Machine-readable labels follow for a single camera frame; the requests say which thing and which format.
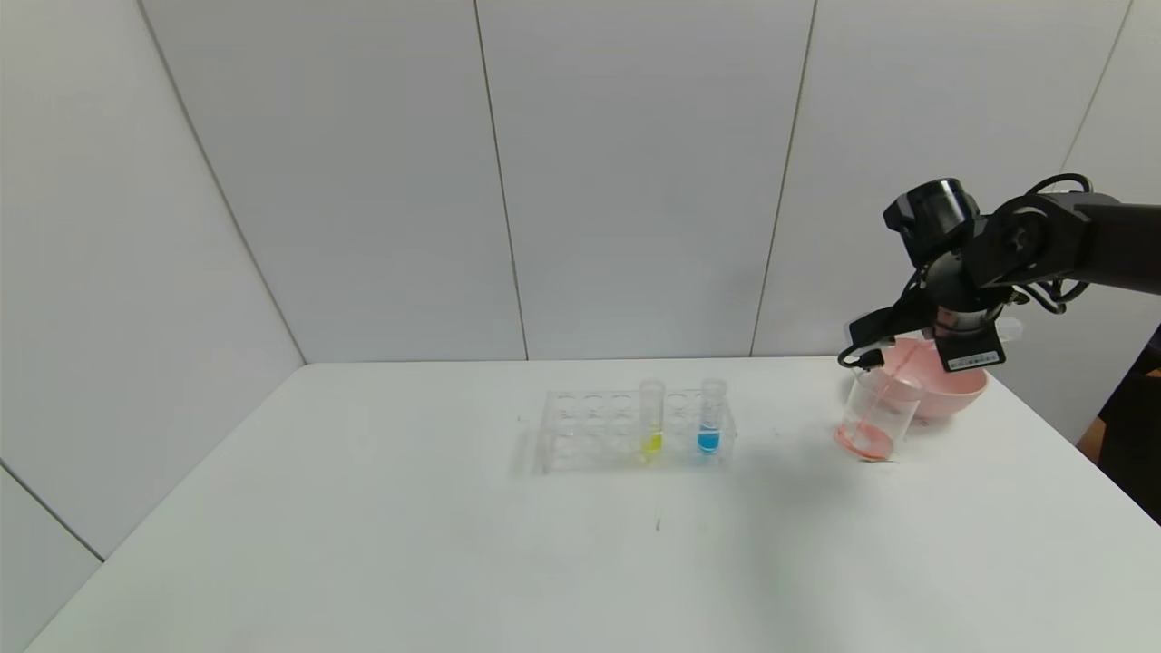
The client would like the clear plastic test tube rack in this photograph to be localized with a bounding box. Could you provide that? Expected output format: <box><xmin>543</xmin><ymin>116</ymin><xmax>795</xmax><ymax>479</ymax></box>
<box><xmin>535</xmin><ymin>390</ymin><xmax>737</xmax><ymax>474</ymax></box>

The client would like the black background object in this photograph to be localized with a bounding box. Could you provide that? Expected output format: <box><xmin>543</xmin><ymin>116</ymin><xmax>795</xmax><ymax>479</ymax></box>
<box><xmin>1098</xmin><ymin>331</ymin><xmax>1161</xmax><ymax>527</ymax></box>

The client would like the test tube with red pigment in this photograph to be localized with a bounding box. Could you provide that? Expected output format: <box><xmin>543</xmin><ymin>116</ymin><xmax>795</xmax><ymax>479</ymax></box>
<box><xmin>893</xmin><ymin>317</ymin><xmax>1024</xmax><ymax>359</ymax></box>

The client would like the test tube with blue pigment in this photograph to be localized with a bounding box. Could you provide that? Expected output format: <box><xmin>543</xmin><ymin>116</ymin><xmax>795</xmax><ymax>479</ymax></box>
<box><xmin>700</xmin><ymin>379</ymin><xmax>729</xmax><ymax>456</ymax></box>

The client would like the test tube with yellow pigment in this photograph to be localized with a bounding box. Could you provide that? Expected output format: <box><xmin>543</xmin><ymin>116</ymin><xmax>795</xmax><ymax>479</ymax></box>
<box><xmin>639</xmin><ymin>379</ymin><xmax>668</xmax><ymax>460</ymax></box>

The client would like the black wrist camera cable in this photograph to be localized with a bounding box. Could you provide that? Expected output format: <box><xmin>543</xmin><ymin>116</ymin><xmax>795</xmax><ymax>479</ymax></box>
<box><xmin>839</xmin><ymin>172</ymin><xmax>1094</xmax><ymax>368</ymax></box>

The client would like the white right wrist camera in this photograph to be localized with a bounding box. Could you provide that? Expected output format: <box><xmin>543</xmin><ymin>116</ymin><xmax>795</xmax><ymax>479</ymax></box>
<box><xmin>848</xmin><ymin>307</ymin><xmax>912</xmax><ymax>371</ymax></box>

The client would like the clear glass beaker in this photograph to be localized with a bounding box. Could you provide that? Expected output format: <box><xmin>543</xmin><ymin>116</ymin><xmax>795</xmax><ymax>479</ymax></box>
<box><xmin>834</xmin><ymin>363</ymin><xmax>924</xmax><ymax>463</ymax></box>

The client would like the pink plastic bowl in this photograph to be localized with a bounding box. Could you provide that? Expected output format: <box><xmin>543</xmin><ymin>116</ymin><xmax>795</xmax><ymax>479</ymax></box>
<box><xmin>884</xmin><ymin>338</ymin><xmax>988</xmax><ymax>423</ymax></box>

